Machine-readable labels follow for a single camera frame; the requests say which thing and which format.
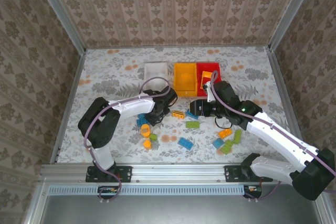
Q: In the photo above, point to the orange long lego brick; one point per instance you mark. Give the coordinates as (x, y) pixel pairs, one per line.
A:
(178, 114)

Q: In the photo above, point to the small green lego brick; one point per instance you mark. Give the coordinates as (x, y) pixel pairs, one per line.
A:
(153, 137)

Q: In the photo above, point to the blue lego brick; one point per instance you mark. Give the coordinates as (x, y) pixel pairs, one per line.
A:
(218, 143)
(191, 114)
(140, 122)
(142, 116)
(185, 143)

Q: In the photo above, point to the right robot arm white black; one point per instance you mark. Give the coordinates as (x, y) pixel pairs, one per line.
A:
(275, 132)

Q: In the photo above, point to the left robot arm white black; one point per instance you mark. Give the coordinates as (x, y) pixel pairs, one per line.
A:
(131, 106)

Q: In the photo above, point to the red plastic bin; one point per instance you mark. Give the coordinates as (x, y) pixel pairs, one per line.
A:
(200, 68)

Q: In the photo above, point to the yellow plastic bin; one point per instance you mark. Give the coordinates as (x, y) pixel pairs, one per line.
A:
(185, 79)

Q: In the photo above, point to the white plastic bin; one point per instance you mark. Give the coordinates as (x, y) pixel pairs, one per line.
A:
(156, 70)

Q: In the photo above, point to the orange rounded lego piece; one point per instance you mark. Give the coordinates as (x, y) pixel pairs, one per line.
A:
(145, 129)
(147, 144)

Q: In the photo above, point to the floral table cover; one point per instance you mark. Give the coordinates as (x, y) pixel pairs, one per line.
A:
(118, 64)

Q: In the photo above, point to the small controller board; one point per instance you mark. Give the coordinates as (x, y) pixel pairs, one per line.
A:
(253, 190)
(107, 190)

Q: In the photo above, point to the grey sheet metal panel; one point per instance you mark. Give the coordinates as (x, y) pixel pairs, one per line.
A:
(162, 211)

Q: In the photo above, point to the aluminium table edge rail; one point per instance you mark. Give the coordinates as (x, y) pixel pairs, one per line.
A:
(284, 90)
(68, 103)

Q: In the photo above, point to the aluminium mounting rail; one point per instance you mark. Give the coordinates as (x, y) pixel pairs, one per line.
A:
(178, 172)

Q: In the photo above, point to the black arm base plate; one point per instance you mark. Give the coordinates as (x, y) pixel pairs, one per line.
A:
(232, 174)
(123, 174)

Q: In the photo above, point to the aluminium frame post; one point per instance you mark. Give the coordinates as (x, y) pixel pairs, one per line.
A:
(291, 11)
(60, 12)

